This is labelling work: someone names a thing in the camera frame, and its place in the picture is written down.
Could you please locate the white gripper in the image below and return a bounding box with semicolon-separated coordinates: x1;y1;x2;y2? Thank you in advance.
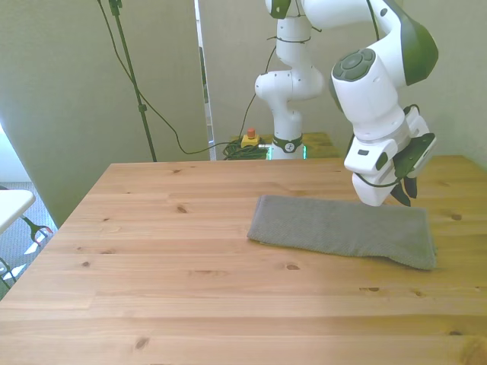
343;135;419;208

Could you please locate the grey terry towel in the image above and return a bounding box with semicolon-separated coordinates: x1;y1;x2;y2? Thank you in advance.
246;194;438;271

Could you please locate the yellow emergency stop button box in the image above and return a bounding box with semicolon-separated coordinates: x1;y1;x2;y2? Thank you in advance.
240;128;261;150

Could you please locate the beige room divider panel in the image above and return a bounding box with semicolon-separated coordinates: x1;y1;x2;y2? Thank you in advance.
0;0;214;229

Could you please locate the white side table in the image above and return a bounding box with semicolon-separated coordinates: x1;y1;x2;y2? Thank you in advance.
0;189;37;235

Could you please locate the coiled dark cable bundle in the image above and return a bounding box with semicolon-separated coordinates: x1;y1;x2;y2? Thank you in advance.
221;141;272;161

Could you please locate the black cable along robot arm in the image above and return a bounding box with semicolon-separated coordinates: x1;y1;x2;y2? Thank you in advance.
263;0;381;77

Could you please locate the black hanging stand cable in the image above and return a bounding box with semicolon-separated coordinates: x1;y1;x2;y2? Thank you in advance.
95;0;244;156

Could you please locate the dark camera stand pole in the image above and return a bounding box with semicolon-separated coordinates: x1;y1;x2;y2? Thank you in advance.
107;0;158;163

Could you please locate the black red-tipped frame leg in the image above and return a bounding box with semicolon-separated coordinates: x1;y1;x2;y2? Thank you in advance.
19;214;53;248

